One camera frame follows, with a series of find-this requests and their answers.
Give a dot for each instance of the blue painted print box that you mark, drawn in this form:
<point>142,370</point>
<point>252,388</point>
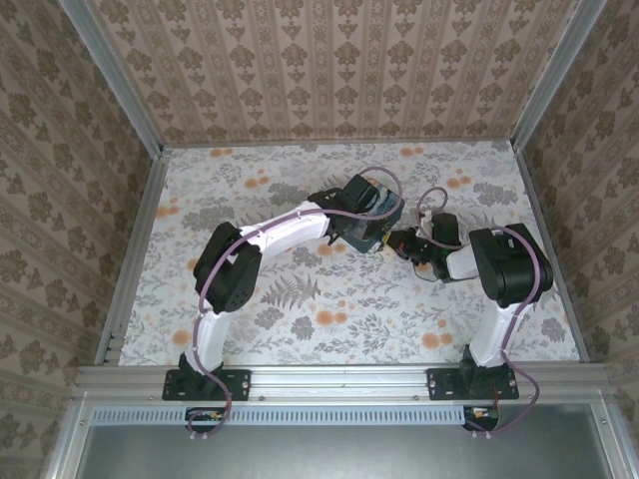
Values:
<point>382,222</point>

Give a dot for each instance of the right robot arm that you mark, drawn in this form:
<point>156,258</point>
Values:
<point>509,269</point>

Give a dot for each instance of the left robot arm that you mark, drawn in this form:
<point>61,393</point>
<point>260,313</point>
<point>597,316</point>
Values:
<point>284,232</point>

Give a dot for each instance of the floral tablecloth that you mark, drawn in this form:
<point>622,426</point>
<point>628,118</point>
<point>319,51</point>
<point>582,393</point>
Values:
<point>349,309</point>

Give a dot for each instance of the black controller board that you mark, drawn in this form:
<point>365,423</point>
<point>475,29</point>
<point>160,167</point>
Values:
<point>481,417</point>
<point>204,418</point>

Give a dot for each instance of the grey metal panel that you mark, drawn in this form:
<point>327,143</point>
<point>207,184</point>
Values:
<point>324,454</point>

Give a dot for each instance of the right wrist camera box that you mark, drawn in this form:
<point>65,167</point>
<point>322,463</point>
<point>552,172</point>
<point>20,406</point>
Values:
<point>405,242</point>

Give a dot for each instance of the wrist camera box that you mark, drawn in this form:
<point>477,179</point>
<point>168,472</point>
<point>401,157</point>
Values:
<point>405,242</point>
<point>362,192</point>

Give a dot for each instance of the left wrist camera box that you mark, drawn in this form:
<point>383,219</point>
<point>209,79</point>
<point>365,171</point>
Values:
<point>362,192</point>

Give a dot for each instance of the aluminium side rail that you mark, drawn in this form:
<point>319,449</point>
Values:
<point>132,259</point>
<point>551,249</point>

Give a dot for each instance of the aluminium cross rail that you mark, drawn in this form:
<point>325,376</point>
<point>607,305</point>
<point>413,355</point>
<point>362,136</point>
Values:
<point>339,381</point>

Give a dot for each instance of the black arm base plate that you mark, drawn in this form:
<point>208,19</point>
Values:
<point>234,384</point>
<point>442,384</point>

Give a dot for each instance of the aluminium frame post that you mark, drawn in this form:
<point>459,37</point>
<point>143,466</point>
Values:
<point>115,75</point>
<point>549,70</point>

